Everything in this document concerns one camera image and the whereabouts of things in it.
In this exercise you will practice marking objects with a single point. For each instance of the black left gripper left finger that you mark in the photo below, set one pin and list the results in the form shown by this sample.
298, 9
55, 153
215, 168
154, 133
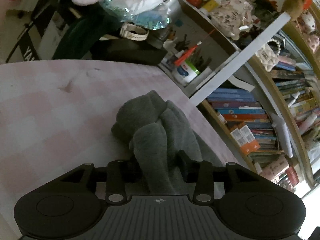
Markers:
119, 173

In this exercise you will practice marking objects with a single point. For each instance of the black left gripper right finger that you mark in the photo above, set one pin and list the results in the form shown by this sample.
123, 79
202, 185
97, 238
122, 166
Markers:
196, 172

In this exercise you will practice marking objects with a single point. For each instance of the dark grey fleece garment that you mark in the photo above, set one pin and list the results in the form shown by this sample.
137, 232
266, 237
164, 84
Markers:
155, 130

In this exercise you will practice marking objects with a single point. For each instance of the bag of plush clothes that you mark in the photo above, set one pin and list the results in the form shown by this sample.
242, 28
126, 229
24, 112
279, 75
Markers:
130, 2

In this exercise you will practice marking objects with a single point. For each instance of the orange white box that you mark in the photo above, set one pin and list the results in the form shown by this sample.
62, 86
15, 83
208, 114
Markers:
244, 138

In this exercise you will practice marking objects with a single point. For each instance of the row of books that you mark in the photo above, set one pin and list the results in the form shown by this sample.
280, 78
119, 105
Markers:
234, 106

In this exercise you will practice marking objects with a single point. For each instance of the white green-lid jar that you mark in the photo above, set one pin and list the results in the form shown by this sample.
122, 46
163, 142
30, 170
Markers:
185, 73

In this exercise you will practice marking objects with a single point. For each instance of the red glue bottle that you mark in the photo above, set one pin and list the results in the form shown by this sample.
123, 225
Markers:
186, 54

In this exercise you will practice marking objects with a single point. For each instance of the white wooden bookshelf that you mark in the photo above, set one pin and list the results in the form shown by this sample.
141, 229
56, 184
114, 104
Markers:
241, 63

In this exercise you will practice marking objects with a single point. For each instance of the white quilted handbag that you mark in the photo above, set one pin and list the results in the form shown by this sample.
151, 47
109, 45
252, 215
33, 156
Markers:
266, 55

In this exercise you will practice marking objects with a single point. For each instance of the black keyboard bag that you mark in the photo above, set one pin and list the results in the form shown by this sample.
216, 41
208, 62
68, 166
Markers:
55, 33

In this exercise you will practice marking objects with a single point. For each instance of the floral plush toy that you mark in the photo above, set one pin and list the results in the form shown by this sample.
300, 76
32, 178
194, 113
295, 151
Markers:
233, 17

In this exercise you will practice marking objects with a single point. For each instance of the yellow bottle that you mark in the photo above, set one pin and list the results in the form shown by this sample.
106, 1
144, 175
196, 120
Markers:
209, 6

